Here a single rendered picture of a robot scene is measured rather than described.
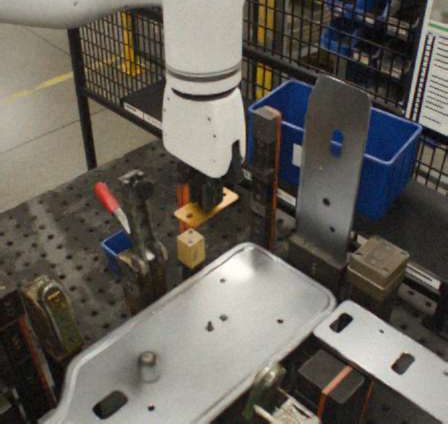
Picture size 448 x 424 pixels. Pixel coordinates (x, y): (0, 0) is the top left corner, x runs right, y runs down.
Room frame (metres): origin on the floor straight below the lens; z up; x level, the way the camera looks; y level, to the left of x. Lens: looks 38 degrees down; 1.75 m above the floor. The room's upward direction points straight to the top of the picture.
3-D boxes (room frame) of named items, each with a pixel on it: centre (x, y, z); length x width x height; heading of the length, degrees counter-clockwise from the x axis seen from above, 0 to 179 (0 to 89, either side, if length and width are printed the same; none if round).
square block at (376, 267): (0.71, -0.26, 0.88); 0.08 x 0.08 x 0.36; 45
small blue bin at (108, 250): (1.03, 0.22, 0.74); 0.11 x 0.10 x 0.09; 135
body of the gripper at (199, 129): (0.60, 0.02, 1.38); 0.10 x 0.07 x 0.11; 46
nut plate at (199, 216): (0.61, 0.02, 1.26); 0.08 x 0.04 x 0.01; 136
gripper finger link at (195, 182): (0.62, 0.04, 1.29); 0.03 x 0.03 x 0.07; 46
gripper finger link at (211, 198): (0.59, 0.01, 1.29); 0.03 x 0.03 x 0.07; 46
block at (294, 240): (0.78, -0.17, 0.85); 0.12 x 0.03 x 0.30; 45
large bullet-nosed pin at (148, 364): (0.51, 0.11, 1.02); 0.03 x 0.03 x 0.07
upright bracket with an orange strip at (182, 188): (0.78, 0.06, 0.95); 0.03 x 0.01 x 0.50; 135
